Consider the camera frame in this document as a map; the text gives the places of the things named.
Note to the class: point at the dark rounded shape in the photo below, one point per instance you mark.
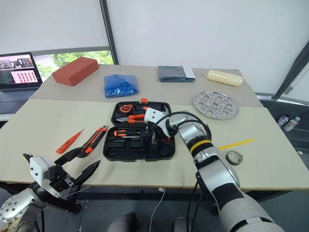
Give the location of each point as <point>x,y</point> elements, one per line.
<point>179,225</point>
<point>122,223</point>

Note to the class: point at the black diagonal frame strut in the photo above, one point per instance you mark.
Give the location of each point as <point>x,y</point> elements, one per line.
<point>292,70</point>

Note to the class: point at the yellow tape strip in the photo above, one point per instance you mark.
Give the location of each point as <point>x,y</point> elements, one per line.
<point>237,143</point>

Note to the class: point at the orange black utility knife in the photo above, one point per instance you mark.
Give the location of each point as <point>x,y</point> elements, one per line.
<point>95,140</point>

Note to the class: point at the grey folded plastic bag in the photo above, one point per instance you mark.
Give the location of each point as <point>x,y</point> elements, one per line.
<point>173,73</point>

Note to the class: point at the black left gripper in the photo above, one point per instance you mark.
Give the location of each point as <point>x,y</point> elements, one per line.
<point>63,180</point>

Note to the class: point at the dark capped bottle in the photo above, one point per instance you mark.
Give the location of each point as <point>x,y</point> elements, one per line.
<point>283,120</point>

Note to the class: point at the orange voltage tester pen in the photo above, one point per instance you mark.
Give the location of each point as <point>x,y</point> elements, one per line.
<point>67,143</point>

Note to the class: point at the black electrical tape roll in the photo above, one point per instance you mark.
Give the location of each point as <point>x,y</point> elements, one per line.
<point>166,149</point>

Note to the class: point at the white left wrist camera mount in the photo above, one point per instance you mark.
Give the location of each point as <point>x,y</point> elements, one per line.
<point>38,169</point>

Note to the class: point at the black window frame post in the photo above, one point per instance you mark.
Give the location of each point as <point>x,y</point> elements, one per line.
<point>108,31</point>

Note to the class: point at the orange case latch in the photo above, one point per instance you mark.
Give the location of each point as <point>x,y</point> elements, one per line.
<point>144,100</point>

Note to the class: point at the round steel steamer tray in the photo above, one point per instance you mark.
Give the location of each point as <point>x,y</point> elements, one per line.
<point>216,105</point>

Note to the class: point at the red brick block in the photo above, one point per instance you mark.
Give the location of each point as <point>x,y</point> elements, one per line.
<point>73,71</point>

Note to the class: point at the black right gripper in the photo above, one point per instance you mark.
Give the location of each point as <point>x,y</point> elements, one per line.
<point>151,129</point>

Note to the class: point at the white capped bottle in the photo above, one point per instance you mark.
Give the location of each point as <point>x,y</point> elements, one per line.
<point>292,123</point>

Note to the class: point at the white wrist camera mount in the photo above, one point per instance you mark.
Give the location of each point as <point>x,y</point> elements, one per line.
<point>152,115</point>
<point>38,169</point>

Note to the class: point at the cream yellow oblong box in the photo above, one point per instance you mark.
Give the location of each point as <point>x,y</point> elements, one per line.
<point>224,77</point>

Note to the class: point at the grey tape roll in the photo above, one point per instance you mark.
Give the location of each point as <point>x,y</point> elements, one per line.
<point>229,160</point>

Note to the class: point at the orange black screwdriver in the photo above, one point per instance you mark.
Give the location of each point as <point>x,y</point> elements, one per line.
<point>122,133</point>

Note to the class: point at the black plastic tool case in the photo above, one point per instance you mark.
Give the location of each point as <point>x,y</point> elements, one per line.
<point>135,149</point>

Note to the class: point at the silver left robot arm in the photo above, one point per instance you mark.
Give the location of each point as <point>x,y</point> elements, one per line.
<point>17,205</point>

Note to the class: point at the orange black tape measure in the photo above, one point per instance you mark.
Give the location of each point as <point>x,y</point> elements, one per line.
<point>125,108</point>

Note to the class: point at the blue plastic bag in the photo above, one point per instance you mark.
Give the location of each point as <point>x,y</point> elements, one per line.
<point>120,85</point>

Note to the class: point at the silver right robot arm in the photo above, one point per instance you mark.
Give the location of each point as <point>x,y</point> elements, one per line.
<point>217,169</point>

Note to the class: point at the open laptop computer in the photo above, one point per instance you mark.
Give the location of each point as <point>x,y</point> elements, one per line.
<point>17,77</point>

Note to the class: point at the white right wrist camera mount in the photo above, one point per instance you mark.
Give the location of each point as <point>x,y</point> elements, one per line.
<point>152,115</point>

